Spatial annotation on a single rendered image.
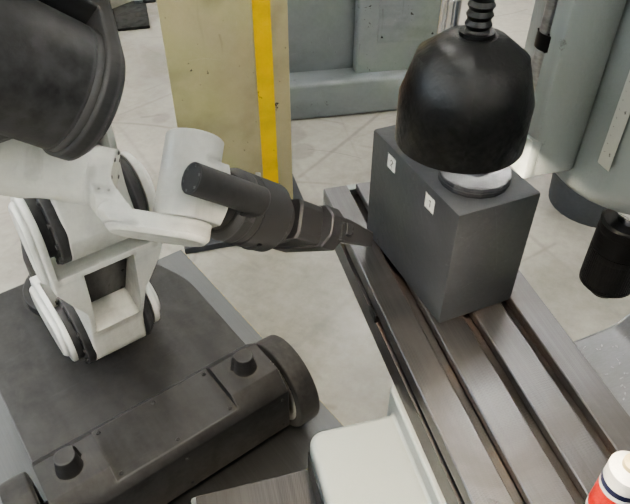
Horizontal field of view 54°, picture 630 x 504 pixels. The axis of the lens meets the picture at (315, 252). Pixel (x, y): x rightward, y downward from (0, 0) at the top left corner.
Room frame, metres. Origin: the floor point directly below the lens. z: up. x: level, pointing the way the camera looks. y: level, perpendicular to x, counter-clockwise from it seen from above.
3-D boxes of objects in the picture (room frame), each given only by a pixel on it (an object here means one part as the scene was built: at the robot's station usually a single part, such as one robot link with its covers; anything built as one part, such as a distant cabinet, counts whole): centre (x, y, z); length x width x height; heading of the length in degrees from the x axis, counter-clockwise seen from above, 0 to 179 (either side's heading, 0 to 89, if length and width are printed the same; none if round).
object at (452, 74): (0.31, -0.08, 1.43); 0.07 x 0.07 x 0.06
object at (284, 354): (0.83, 0.07, 0.50); 0.20 x 0.05 x 0.20; 37
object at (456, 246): (0.70, -0.18, 1.05); 0.22 x 0.12 x 0.20; 23
